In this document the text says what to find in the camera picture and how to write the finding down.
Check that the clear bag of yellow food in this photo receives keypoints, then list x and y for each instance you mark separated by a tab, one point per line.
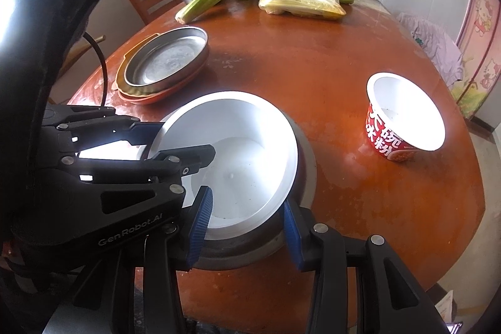
301	3

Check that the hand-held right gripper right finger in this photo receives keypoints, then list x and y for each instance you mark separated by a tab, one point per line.
291	236

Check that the wooden armchair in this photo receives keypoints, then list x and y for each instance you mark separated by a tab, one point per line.
100	38

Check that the pink cartoon print cabinet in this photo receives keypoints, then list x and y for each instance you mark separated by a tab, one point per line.
481	44

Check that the large stainless steel bowl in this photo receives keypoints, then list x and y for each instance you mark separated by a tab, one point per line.
242	252

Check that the yellow ribbed plate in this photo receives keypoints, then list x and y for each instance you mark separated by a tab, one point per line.
121	81

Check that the red white paper bowl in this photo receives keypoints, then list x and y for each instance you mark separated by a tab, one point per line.
407	111
242	162

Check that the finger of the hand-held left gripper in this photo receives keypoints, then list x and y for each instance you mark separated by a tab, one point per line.
188	158
146	132

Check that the lilac cloth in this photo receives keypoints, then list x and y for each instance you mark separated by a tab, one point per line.
434	44

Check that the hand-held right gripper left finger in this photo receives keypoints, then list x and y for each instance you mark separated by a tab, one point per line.
199	228

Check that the round metal pan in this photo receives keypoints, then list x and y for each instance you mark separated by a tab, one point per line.
168	56

